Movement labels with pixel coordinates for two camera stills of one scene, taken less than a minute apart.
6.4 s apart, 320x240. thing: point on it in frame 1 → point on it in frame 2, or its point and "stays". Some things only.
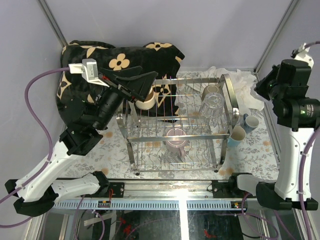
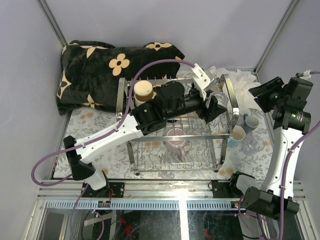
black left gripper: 131,79 → 205,111
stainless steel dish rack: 181,125 stays
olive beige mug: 210,88 stays
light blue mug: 238,134 stays
